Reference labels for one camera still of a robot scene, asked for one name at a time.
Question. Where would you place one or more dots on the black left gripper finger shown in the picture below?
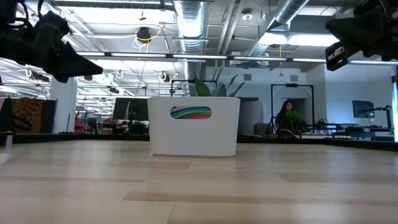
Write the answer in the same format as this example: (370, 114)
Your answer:
(74, 65)

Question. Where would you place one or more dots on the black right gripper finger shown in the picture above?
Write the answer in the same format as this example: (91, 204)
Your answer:
(345, 31)

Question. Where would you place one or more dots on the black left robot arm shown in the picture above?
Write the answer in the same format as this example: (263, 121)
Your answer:
(6, 7)

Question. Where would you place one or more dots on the white plastic basket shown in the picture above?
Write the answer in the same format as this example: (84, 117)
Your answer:
(192, 137)

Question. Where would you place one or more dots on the dark monitor screen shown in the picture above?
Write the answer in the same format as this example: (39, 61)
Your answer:
(130, 109)

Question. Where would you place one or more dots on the person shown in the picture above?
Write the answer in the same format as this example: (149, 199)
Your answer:
(287, 107)

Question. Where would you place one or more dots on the green leafy background plant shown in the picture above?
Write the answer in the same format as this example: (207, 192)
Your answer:
(292, 119)

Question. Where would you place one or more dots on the ceiling light strip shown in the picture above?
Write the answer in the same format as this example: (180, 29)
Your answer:
(199, 56)

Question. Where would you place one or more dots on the green snake plant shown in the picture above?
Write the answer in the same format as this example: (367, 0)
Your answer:
(202, 88)

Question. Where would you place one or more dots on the silver ventilation duct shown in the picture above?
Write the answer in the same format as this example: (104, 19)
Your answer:
(190, 25)
(280, 15)

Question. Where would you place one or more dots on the patterned wall panel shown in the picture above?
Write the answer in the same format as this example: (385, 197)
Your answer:
(25, 115)

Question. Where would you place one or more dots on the black metal table frame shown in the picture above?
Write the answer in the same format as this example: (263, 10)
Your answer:
(93, 137)

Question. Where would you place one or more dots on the black rig frame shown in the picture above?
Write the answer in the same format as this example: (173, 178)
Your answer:
(292, 85)

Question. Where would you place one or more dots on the wall monitor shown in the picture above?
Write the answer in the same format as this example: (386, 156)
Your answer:
(363, 109)

